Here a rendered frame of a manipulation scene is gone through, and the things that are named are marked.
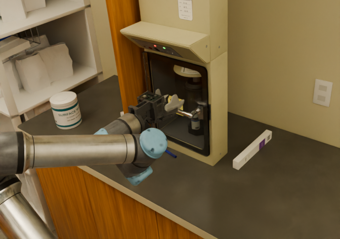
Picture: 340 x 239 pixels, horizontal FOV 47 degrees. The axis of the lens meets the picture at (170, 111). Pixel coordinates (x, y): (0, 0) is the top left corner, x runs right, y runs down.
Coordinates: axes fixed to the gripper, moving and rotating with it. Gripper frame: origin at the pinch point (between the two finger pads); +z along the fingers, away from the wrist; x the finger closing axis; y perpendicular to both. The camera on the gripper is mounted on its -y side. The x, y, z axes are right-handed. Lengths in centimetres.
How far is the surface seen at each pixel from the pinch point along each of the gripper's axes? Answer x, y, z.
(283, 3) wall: -11, 19, 58
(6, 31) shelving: 113, 5, 4
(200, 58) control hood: -4.7, 13.2, 9.7
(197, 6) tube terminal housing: -0.2, 28.7, 15.5
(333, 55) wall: -33, 2, 58
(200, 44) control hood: -5.0, 18.4, 9.6
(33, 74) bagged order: 123, -27, 17
